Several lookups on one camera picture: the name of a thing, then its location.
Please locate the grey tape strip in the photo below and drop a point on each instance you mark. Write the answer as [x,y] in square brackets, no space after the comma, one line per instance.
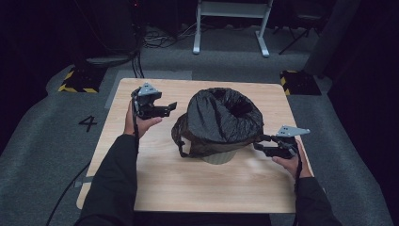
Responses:
[83,182]

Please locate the green ribbed trash bin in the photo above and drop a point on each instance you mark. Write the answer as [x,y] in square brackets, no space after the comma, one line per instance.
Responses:
[219,158]

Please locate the grey curtain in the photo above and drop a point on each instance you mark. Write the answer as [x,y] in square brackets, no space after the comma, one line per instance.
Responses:
[332,37]

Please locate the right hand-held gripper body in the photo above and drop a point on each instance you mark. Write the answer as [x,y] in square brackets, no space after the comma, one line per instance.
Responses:
[287,146]

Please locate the black plastic trash bag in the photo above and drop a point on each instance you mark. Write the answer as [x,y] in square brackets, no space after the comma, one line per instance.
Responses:
[219,119]

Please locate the black yellow striped floor base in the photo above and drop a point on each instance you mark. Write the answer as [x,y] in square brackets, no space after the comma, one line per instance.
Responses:
[301,83]
[81,80]

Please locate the black stand with round base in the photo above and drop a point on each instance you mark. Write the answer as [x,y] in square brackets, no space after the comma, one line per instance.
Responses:
[109,60]

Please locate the person's right hand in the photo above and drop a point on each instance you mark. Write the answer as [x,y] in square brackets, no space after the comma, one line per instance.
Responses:
[293,166]

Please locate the person's dark clothed torso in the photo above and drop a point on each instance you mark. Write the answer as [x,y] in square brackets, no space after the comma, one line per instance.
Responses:
[200,219]

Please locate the white metal stand frame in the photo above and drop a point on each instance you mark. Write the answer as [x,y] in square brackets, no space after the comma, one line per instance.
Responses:
[232,9]

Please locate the person's left hand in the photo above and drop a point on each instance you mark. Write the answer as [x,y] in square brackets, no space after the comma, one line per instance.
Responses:
[141,125]

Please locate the black tripod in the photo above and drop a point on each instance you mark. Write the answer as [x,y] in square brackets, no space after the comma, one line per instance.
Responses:
[298,36]

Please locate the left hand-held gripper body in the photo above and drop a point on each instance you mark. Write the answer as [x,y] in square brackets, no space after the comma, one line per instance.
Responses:
[146,103]

